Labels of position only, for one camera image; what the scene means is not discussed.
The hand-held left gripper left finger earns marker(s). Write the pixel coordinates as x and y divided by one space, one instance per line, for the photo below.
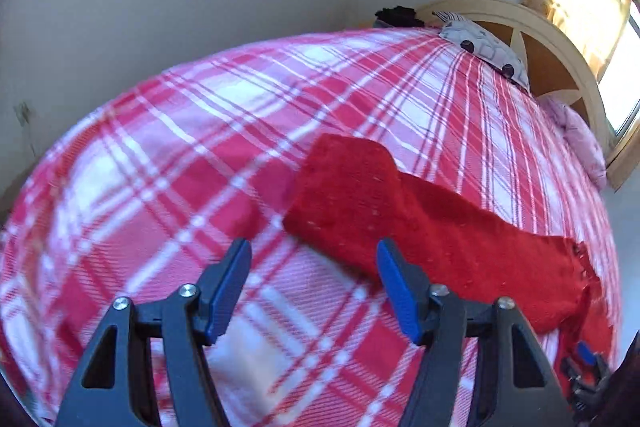
227 297

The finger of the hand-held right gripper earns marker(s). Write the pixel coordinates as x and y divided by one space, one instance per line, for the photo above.
586 353

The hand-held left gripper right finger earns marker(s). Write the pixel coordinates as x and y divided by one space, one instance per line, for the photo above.
397 292

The red knit sweater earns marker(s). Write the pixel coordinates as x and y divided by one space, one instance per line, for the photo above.
350 197

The red white plaid blanket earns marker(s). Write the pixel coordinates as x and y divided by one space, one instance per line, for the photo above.
175 167

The pink pillow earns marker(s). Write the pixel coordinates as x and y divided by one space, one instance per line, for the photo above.
575 132

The grey patterned pillow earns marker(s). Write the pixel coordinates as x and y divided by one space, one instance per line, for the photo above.
480 39

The dark cloth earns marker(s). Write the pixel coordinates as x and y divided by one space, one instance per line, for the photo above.
397 16

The window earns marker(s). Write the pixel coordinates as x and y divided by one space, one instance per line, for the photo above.
622 77

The cream wooden headboard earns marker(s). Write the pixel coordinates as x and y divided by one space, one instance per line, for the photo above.
545 32

